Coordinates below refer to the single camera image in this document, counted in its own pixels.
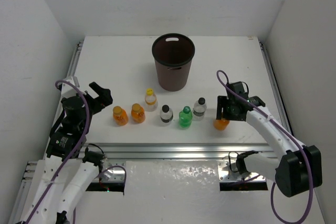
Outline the orange bottle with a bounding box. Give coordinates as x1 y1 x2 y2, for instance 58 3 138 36
113 106 129 126
213 116 230 131
131 103 145 123

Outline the clear bottle black cap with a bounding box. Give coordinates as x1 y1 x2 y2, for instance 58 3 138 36
160 104 173 126
193 97 207 121

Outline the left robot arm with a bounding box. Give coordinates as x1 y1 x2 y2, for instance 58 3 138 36
19 78 113 223

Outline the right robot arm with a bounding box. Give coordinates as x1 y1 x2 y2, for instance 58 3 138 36
216 82 322 197

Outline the dark brown plastic bin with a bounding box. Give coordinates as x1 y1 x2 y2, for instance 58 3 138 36
152 33 195 92

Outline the green plastic bottle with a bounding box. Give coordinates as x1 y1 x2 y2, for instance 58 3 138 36
178 106 193 128

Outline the clear bottle yellow cap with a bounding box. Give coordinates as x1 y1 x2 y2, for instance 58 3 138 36
144 88 158 112

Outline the white foam cover sheet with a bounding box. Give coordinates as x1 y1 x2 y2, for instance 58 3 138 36
124 161 219 200

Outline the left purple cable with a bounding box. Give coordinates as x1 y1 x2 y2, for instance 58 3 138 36
26 80 127 224

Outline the aluminium table frame rail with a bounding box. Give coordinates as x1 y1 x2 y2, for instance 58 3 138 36
7 36 292 224

